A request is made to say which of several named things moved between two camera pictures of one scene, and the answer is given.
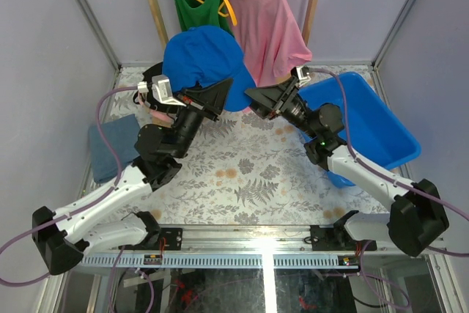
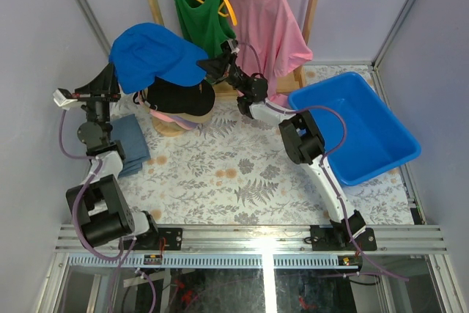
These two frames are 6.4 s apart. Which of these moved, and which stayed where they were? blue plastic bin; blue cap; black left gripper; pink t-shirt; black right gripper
Moved: black right gripper; black left gripper; blue cap
Stayed: pink t-shirt; blue plastic bin
